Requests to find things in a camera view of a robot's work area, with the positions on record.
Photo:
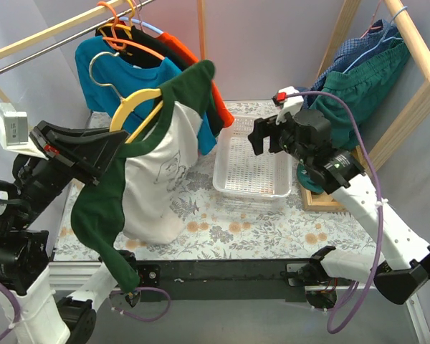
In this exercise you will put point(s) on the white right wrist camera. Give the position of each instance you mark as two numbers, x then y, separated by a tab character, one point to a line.
287	100

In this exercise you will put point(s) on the white plastic basket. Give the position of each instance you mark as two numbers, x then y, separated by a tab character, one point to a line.
239	172

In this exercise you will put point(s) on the wooden clothes rack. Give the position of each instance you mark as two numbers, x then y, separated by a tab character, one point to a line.
403	122
37	48

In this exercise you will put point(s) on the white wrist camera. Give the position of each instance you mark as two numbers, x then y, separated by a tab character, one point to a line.
287	100
14	132

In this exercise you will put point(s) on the pink wire hanger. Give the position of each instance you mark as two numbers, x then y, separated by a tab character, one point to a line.
370	26

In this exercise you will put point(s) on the green and white t shirt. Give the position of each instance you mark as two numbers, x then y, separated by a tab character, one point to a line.
135	194

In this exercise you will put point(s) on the light blue wire hanger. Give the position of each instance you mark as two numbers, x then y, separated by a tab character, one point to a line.
381	40

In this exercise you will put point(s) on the black t shirt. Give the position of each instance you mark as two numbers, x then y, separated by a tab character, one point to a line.
139	59

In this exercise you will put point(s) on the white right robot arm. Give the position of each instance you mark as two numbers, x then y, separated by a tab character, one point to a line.
403	266

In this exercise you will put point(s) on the metal hanging rod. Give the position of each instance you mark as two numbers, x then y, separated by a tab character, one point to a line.
50	32

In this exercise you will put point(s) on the wooden clothes rack right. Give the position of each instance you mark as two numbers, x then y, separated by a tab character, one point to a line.
403	122

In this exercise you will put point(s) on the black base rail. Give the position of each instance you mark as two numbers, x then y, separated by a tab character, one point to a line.
236	279

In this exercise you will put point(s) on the dark yellow plastic hanger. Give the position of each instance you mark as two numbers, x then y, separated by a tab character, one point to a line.
125	28

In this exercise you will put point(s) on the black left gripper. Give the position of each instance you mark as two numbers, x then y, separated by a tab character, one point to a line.
62	158

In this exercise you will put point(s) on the blue checkered shorts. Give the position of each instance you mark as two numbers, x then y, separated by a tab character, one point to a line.
352	48

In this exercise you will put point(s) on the wooden clothes rack left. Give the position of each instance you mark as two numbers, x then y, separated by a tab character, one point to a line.
37	48

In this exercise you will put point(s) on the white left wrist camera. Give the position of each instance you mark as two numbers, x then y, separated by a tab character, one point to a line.
14	132

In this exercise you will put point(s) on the orange t shirt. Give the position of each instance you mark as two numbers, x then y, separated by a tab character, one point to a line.
203	68

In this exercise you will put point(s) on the teal green shorts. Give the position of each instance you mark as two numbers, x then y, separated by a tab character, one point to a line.
362	89

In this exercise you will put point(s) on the orange plastic hanger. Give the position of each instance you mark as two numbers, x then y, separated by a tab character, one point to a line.
120	37

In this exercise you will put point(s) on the blue t shirt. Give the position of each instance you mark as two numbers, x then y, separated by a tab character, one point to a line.
177	88

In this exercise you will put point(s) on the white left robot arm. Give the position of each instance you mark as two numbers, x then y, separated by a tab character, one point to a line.
25	293

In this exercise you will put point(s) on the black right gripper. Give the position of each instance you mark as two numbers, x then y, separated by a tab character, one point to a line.
274	133

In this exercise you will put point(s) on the floral table cloth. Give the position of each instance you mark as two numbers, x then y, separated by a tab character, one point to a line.
217	226

